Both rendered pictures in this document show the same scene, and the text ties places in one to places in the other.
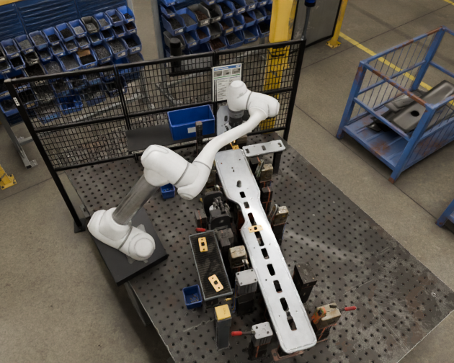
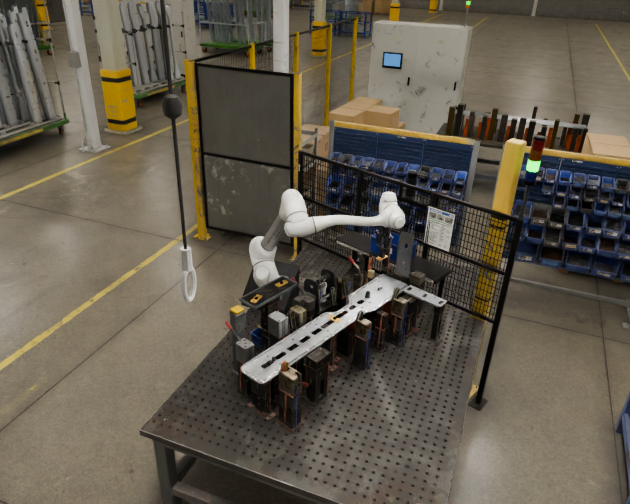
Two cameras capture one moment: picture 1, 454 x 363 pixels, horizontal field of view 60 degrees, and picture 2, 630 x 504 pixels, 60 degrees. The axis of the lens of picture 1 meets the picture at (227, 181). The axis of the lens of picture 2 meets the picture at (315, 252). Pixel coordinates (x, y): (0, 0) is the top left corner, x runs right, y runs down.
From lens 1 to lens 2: 243 cm
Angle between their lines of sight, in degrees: 48
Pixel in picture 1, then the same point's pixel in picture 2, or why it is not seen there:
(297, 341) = (254, 372)
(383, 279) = (395, 455)
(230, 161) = (386, 284)
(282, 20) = (501, 190)
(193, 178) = (296, 220)
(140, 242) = (262, 267)
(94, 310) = not seen: hidden behind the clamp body
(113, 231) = (255, 248)
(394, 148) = not seen: outside the picture
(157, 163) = (285, 197)
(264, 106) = (388, 213)
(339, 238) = (408, 408)
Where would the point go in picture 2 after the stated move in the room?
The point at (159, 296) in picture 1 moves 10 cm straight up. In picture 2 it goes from (250, 325) to (250, 314)
